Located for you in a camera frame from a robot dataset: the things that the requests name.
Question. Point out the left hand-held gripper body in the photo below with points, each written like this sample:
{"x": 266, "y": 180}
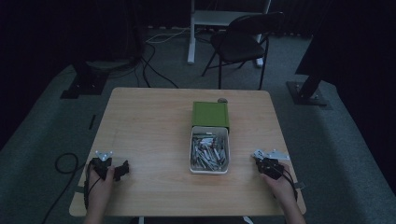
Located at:
{"x": 102, "y": 163}

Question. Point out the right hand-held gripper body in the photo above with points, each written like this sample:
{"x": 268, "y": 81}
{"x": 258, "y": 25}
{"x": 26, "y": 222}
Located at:
{"x": 271, "y": 166}

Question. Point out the green metal tin box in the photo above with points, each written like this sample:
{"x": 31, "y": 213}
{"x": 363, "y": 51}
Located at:
{"x": 209, "y": 149}

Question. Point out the green drawer box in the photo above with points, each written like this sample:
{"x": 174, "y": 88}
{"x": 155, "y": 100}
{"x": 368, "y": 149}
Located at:
{"x": 210, "y": 113}

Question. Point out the person's left hand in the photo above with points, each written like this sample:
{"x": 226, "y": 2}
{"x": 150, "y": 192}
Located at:
{"x": 101, "y": 186}

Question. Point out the person's right hand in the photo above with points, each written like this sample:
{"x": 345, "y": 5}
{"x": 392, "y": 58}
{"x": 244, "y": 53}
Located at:
{"x": 280, "y": 188}

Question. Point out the black marker pen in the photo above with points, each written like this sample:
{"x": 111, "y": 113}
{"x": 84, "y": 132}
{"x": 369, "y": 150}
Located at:
{"x": 92, "y": 122}

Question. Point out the pile of small grey sticks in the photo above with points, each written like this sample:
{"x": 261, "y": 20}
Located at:
{"x": 208, "y": 152}

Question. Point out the black stand base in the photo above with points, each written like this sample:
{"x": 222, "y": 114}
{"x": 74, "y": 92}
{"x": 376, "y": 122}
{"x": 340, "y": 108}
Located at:
{"x": 85, "y": 84}
{"x": 306, "y": 93}

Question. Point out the small round grey object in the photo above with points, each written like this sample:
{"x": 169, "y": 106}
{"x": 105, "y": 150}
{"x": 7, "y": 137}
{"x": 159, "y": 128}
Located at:
{"x": 222, "y": 100}

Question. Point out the black folding chair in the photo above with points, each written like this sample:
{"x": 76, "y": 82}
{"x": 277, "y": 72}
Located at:
{"x": 239, "y": 43}

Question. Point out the white metal desk frame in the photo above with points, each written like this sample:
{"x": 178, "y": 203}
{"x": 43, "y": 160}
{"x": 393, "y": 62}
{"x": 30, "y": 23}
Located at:
{"x": 194, "y": 31}

